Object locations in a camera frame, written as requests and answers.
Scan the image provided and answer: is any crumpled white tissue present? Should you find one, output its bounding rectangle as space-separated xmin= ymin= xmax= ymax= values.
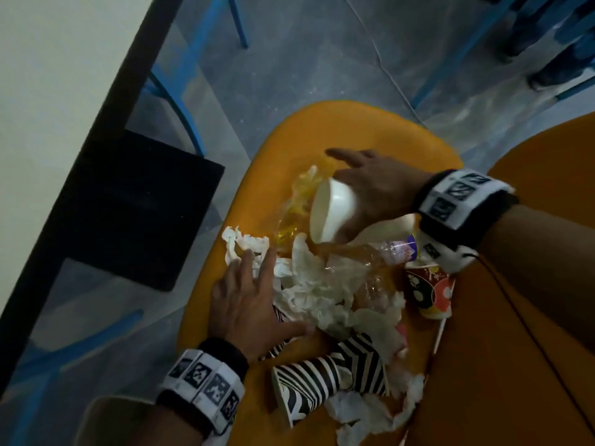
xmin=324 ymin=362 xmax=426 ymax=446

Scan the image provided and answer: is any blue metal chair frame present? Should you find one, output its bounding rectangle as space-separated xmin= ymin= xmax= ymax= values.
xmin=142 ymin=0 xmax=250 ymax=157
xmin=8 ymin=309 xmax=146 ymax=446
xmin=410 ymin=0 xmax=595 ymax=111

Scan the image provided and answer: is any person's left hand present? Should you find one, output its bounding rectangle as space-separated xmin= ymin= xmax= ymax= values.
xmin=207 ymin=248 xmax=315 ymax=365

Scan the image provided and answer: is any red patterned paper cup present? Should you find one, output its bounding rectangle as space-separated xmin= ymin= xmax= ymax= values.
xmin=403 ymin=261 xmax=456 ymax=321

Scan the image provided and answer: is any person's right forearm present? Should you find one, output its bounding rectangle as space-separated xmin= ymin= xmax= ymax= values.
xmin=479 ymin=204 xmax=595 ymax=354

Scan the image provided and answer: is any crushed zebra striped cup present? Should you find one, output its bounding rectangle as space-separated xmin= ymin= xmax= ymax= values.
xmin=332 ymin=333 xmax=390 ymax=398

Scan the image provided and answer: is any clear plastic bottle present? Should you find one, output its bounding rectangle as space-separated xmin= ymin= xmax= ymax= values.
xmin=320 ymin=234 xmax=419 ymax=280

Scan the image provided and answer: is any black cable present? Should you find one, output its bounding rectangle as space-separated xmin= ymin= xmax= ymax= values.
xmin=473 ymin=253 xmax=595 ymax=416

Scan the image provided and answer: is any pile of crumpled white tissues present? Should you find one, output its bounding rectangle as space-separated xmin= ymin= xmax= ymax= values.
xmin=222 ymin=226 xmax=410 ymax=363

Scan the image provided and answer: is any zebra striped paper cup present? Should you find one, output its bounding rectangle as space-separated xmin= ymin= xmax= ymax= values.
xmin=271 ymin=353 xmax=355 ymax=429

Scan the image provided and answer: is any marker-printed right wristband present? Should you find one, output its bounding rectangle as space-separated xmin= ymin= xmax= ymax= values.
xmin=413 ymin=169 xmax=520 ymax=275

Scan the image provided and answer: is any person's left forearm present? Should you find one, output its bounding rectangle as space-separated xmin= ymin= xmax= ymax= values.
xmin=132 ymin=404 xmax=205 ymax=446

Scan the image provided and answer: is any crushed white paper cup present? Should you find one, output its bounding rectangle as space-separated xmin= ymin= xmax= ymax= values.
xmin=355 ymin=213 xmax=417 ymax=247

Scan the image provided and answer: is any beige bin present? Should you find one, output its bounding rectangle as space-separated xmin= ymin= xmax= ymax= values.
xmin=73 ymin=396 xmax=156 ymax=446

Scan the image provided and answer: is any marker-printed wristband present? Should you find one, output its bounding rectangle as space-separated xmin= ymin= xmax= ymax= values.
xmin=413 ymin=169 xmax=520 ymax=275
xmin=156 ymin=338 xmax=250 ymax=438

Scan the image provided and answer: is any flattened zebra striped cup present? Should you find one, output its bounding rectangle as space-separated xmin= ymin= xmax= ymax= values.
xmin=258 ymin=304 xmax=300 ymax=363

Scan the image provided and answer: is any person's right hand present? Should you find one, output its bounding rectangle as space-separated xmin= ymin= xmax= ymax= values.
xmin=325 ymin=148 xmax=436 ymax=244

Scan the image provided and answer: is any yellow clear plastic wrap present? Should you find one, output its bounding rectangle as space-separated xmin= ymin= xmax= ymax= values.
xmin=273 ymin=158 xmax=336 ymax=249

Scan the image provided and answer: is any white straw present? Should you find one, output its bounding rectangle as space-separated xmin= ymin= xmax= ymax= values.
xmin=432 ymin=317 xmax=448 ymax=356

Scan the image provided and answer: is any marker-printed left wristband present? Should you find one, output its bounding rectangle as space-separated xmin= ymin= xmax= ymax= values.
xmin=156 ymin=338 xmax=250 ymax=438

